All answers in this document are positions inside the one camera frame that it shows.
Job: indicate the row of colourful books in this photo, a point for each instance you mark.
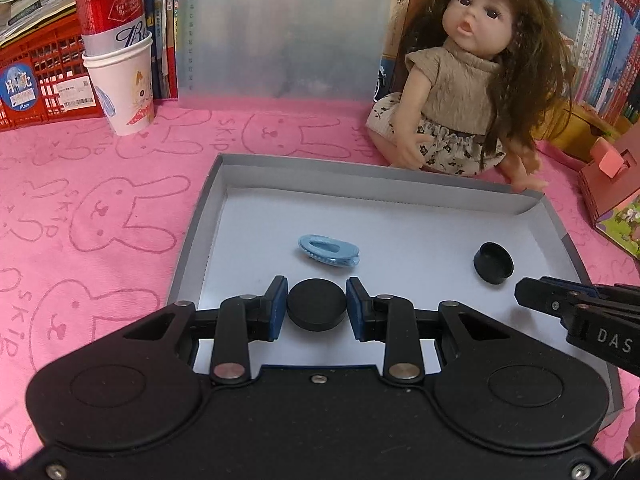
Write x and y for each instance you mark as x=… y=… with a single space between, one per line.
x=605 y=45

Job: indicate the triangular toy house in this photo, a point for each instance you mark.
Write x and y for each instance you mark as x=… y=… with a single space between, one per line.
x=615 y=205

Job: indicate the red drink can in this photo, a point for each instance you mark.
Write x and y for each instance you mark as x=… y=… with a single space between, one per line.
x=107 y=5

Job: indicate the grey cardboard box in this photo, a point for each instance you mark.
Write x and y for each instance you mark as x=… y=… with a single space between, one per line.
x=400 y=230

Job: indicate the large blue plastic clip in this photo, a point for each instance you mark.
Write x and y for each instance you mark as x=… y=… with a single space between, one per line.
x=327 y=251

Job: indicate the black round lid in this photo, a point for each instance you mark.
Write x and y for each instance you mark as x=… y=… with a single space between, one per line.
x=492 y=265
x=316 y=305

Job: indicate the brown-haired doll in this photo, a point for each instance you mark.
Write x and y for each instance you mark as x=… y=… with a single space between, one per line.
x=450 y=95

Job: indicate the pink bunny print cloth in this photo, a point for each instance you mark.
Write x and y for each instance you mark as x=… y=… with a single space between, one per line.
x=100 y=200

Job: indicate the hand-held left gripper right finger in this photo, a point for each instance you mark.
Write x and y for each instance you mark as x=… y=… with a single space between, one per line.
x=356 y=310

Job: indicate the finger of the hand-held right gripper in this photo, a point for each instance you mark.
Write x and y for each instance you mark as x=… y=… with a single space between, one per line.
x=542 y=295
x=575 y=282

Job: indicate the red plastic basket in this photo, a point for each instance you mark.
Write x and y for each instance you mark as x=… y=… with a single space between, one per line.
x=45 y=55

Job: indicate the white paper cup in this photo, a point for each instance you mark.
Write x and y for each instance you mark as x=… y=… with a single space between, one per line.
x=125 y=90

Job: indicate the translucent plastic clipboard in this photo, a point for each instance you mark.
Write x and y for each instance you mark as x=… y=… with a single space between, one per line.
x=280 y=35

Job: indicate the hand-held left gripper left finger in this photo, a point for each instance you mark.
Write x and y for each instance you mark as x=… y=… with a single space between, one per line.
x=276 y=310

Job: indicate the row of blue books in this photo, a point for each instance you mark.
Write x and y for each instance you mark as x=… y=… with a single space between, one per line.
x=162 y=20

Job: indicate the wooden shelf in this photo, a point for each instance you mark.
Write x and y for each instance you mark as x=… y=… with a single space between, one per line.
x=580 y=130

